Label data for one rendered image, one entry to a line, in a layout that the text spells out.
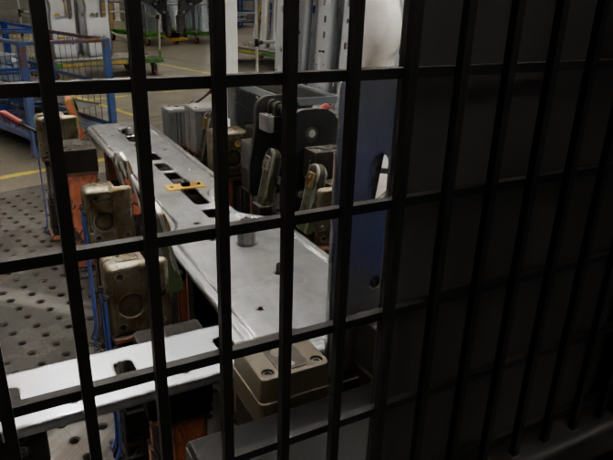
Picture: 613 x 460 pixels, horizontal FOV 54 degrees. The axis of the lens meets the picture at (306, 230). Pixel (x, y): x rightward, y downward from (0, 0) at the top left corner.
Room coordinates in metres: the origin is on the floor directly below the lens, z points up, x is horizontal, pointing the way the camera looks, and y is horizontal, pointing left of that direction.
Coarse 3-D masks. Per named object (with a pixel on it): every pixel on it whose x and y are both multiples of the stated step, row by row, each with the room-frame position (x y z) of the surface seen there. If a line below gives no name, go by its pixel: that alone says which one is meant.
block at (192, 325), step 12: (180, 324) 0.70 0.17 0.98; (192, 324) 0.70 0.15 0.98; (144, 336) 0.67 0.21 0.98; (168, 336) 0.67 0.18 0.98; (144, 408) 0.64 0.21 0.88; (156, 408) 0.63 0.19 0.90; (156, 420) 0.63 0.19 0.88; (156, 432) 0.63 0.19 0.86; (156, 444) 0.64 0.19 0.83; (156, 456) 0.64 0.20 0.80
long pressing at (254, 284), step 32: (96, 128) 1.77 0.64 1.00; (128, 160) 1.43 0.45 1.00; (160, 160) 1.44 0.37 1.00; (192, 160) 1.44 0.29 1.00; (160, 192) 1.19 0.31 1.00; (192, 224) 1.02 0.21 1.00; (192, 256) 0.88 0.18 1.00; (256, 256) 0.88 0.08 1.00; (320, 256) 0.89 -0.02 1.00; (256, 288) 0.77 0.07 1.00; (320, 288) 0.78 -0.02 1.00; (256, 320) 0.68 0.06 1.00; (320, 320) 0.69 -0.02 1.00
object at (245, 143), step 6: (246, 144) 1.34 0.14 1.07; (246, 150) 1.34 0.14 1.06; (246, 156) 1.34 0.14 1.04; (246, 162) 1.34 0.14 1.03; (246, 168) 1.34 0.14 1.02; (246, 174) 1.34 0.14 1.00; (246, 180) 1.34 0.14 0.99; (246, 186) 1.34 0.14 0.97; (246, 192) 1.36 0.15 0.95; (246, 198) 1.36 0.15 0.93; (252, 198) 1.34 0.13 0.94; (246, 204) 1.36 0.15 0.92; (246, 210) 1.36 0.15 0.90
